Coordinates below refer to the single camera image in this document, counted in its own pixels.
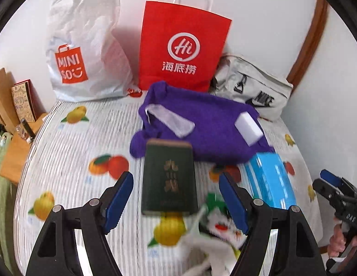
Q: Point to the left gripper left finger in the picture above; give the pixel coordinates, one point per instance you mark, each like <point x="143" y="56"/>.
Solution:
<point x="100" y="216"/>

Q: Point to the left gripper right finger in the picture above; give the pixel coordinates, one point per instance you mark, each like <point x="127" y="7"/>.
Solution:
<point x="254" y="218"/>

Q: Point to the white cotton glove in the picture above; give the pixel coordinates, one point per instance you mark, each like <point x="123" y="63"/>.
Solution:
<point x="221" y="256"/>

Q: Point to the white sponge block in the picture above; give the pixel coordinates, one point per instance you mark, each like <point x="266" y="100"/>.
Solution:
<point x="248" y="129"/>

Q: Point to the person's right hand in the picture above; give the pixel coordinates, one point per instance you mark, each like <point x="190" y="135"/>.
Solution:
<point x="337" y="242"/>

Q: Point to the green and white packet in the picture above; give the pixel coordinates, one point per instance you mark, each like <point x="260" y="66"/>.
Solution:
<point x="218" y="222"/>

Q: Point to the blue tissue pack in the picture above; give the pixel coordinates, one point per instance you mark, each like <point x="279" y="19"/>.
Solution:
<point x="269" y="180"/>

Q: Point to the dark green box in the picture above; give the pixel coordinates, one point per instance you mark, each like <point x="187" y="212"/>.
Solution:
<point x="169" y="182"/>

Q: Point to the fruit print tablecloth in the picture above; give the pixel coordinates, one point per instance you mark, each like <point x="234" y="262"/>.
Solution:
<point x="58" y="163"/>

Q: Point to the purple fleece cloth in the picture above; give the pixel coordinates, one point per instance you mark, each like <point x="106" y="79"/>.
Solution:
<point x="215" y="137"/>

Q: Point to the patterned brown book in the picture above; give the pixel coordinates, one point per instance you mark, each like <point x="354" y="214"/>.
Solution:
<point x="21" y="93"/>

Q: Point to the grey Nike bag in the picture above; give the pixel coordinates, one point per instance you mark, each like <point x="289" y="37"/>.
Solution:
<point x="239" y="80"/>

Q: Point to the white Miniso plastic bag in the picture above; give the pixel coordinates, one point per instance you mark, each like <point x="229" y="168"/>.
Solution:
<point x="84" y="58"/>

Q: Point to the red paper shopping bag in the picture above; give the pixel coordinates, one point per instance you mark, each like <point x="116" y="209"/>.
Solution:
<point x="180" y="45"/>

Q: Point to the brown wooden door frame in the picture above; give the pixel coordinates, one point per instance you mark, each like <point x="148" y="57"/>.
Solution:
<point x="310" y="44"/>

